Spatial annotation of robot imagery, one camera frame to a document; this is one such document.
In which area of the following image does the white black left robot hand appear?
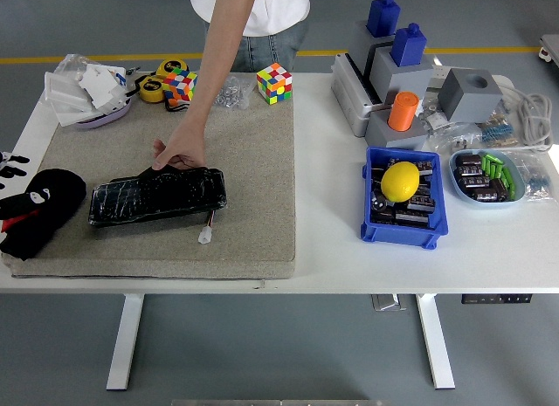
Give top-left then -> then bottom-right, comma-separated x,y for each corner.
0,150 -> 52,222

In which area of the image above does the person's hand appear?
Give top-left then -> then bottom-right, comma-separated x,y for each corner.
151,117 -> 209,171

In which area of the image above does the black rag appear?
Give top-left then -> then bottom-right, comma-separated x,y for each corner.
0,169 -> 87,261

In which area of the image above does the black desk control panel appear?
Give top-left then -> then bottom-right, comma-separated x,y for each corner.
461,293 -> 534,305

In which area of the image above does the colourful Rubik's cube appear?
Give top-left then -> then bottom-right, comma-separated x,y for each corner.
163,68 -> 198,106
256,62 -> 293,106

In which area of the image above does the yellow tape measure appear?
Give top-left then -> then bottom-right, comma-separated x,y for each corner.
138,75 -> 166,104
155,58 -> 190,81

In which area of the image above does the clear bag of nuts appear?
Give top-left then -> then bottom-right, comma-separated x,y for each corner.
212,75 -> 255,112

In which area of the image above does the grey-brown mat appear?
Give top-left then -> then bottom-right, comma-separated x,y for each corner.
1,89 -> 298,280

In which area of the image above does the purple tray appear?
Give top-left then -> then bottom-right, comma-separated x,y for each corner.
73,98 -> 133,131

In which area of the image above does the white plastic part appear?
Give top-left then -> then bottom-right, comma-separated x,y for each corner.
79,64 -> 124,110

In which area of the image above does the white flat tray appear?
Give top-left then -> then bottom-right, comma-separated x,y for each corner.
55,104 -> 110,127

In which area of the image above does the white square plastic lid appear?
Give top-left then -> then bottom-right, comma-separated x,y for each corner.
44,71 -> 93,115

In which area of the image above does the clear plastic bag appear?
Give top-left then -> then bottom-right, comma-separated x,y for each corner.
52,53 -> 132,93

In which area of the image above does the person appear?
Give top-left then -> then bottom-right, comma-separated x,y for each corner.
188,0 -> 312,74

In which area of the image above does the white table leg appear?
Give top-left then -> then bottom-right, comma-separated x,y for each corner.
415,293 -> 457,390
106,293 -> 145,392

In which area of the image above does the grey block holder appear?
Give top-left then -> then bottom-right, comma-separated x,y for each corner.
364,110 -> 429,152
354,19 -> 397,75
369,45 -> 435,104

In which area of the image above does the yellow lemon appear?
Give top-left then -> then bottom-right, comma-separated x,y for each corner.
380,161 -> 421,203

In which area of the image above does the orange cylinder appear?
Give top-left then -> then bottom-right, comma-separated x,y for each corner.
387,90 -> 420,132

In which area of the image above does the blue plastic bin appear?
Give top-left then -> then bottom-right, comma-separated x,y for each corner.
360,146 -> 450,251

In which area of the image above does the blue peg block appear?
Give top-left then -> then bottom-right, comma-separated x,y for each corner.
365,0 -> 402,37
390,23 -> 428,68

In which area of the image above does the small white connector part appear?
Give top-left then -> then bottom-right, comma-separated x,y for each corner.
419,102 -> 449,130

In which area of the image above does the clear bag with plug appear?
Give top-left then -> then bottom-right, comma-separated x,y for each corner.
425,121 -> 484,156

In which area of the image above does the grey block with round hole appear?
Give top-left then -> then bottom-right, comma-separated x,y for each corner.
438,67 -> 504,124

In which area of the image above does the light blue dish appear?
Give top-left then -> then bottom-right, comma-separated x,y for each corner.
448,148 -> 527,210

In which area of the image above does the bag of blue resistors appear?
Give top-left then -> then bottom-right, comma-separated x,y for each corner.
508,148 -> 556,203
478,113 -> 521,148

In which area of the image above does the white cart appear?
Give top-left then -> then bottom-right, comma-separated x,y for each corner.
538,33 -> 559,66

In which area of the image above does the white plug with wires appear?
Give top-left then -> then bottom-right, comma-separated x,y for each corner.
197,209 -> 217,245

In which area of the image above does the light grey electrical enclosure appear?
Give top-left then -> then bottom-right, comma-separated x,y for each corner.
330,52 -> 394,139

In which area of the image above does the grey metal bracket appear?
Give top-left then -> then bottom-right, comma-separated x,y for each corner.
370,293 -> 408,313

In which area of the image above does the white coiled cable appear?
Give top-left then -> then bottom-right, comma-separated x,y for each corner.
497,85 -> 555,153

